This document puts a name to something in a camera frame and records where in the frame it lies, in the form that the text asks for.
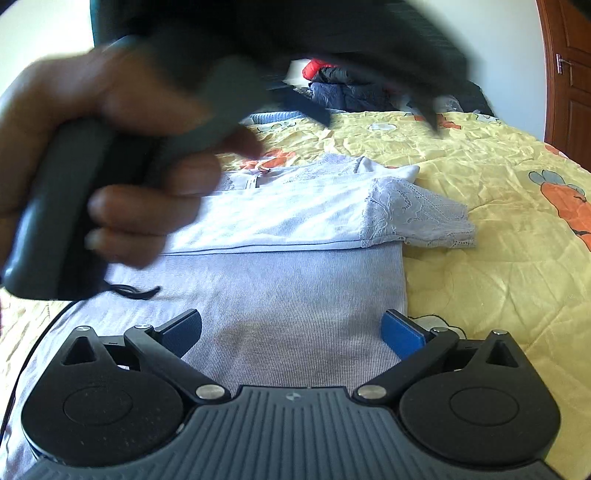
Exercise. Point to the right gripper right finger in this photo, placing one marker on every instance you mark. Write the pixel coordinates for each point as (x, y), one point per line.
(472, 403)

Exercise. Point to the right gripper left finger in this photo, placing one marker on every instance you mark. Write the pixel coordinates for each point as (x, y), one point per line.
(105, 401)

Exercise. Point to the light lavender long-sleeve shirt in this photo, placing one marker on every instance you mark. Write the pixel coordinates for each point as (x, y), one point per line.
(286, 258)

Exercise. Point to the blue knitted blanket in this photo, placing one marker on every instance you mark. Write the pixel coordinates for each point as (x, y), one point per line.
(260, 118)

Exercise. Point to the yellow carrot-print bed quilt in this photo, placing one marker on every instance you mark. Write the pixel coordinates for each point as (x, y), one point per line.
(528, 272)

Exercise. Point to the pile of red and navy jackets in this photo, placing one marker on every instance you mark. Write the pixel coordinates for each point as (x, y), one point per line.
(337, 88)

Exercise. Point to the brown wooden door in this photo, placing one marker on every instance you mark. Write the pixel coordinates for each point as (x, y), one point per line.
(566, 30)

